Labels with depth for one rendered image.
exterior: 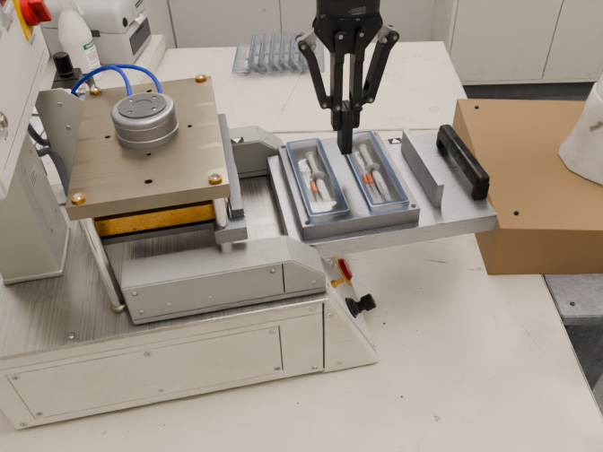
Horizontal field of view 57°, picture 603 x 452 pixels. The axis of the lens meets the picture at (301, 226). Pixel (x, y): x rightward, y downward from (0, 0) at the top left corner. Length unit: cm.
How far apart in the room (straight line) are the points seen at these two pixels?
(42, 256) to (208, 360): 26
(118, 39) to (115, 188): 103
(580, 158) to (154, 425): 85
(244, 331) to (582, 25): 259
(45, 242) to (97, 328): 14
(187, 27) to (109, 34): 169
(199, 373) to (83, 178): 32
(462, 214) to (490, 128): 40
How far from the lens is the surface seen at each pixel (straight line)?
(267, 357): 82
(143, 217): 70
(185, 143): 72
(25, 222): 80
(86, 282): 83
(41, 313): 82
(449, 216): 81
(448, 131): 92
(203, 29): 332
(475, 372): 92
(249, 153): 92
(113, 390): 85
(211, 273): 69
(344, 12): 68
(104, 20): 166
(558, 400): 93
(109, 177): 69
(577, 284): 109
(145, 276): 71
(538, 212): 103
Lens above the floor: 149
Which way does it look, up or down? 42 degrees down
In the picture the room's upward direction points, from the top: 3 degrees counter-clockwise
